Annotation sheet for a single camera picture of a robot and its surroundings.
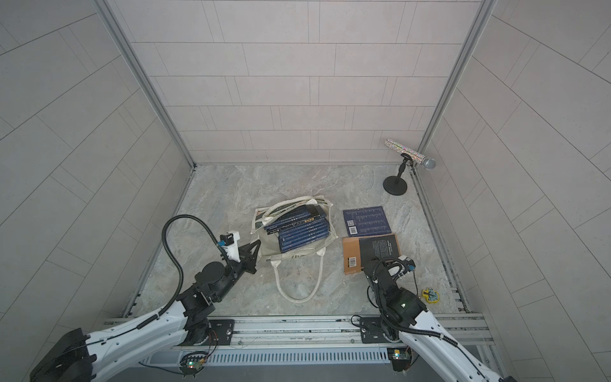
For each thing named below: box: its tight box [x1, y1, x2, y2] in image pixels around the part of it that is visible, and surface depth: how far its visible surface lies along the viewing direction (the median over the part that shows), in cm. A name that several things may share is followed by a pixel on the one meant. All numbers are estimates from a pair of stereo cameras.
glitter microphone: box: [384, 137, 437, 171], surface depth 92 cm
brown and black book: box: [342, 233, 402, 275], surface depth 86 cm
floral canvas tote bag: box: [250, 194, 339, 304], surface depth 85 cm
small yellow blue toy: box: [422, 288, 440, 304], surface depth 79 cm
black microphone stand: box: [382, 152, 413, 196], surface depth 110 cm
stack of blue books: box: [263, 203, 331, 254], surface depth 86 cm
